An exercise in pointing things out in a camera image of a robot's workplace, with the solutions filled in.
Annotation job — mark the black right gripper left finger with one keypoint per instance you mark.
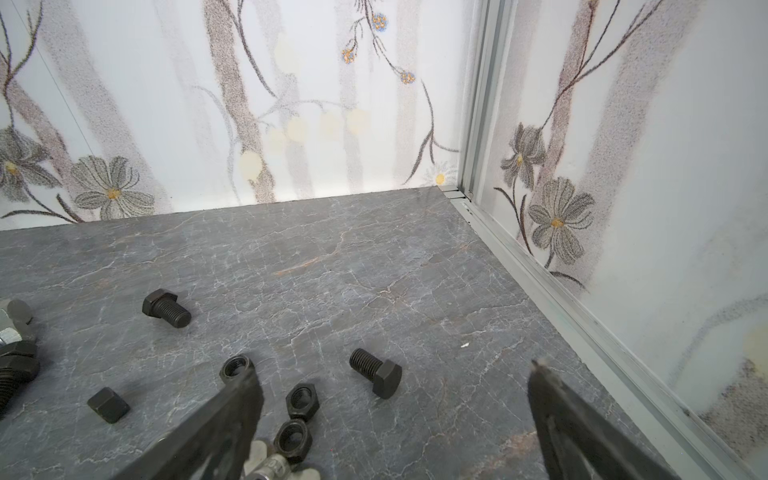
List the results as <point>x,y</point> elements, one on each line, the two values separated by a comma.
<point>213,443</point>

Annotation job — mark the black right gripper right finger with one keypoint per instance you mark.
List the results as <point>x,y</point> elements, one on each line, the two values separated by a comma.
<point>576,441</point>

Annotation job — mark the silver wing nut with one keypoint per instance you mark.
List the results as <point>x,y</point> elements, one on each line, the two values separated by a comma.
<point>264,465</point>

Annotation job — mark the black hex nut upright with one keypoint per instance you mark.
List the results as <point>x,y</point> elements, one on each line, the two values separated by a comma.
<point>235,367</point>

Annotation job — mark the large black hex nut lower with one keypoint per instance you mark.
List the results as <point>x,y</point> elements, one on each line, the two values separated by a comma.
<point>293,441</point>

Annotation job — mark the large black hex nut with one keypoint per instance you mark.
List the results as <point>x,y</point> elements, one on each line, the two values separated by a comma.
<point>302,402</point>
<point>293,441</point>

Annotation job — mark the large black hex nut upper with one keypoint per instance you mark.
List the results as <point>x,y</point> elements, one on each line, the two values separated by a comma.
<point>302,402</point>

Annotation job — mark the small black hex nut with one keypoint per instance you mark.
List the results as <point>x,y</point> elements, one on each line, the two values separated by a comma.
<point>108,405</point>

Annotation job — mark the black hex bolt far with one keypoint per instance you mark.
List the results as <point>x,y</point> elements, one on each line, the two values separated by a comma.
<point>163,304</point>

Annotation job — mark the black hex bolt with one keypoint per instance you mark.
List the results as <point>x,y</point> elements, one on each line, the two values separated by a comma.
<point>385,376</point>
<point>19,365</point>
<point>163,304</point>

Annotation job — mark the black hex bolt near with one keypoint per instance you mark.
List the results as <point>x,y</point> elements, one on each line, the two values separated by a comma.
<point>385,376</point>

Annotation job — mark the black hex bolt left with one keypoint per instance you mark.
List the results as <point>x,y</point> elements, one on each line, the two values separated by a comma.
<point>19,365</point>

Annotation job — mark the silver hex nut cluster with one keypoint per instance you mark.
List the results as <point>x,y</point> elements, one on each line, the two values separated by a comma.
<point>16,316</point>

